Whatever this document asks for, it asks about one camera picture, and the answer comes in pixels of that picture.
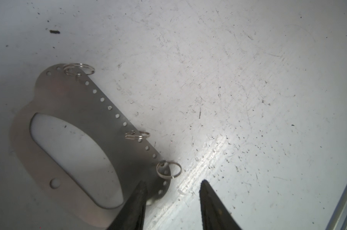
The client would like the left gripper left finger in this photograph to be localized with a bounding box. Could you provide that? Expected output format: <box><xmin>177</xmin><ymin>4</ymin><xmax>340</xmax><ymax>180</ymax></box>
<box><xmin>107</xmin><ymin>181</ymin><xmax>148</xmax><ymax>230</ymax></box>

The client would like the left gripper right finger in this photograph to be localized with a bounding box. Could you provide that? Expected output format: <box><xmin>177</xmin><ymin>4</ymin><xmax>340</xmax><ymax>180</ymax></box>
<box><xmin>199</xmin><ymin>180</ymin><xmax>241</xmax><ymax>230</ymax></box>

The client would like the split keyring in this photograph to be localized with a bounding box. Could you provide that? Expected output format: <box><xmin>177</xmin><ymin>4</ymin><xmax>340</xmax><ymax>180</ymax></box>
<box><xmin>156</xmin><ymin>160</ymin><xmax>182</xmax><ymax>180</ymax></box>
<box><xmin>63</xmin><ymin>63</ymin><xmax>95</xmax><ymax>77</ymax></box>
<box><xmin>125</xmin><ymin>130</ymin><xmax>150</xmax><ymax>142</ymax></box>

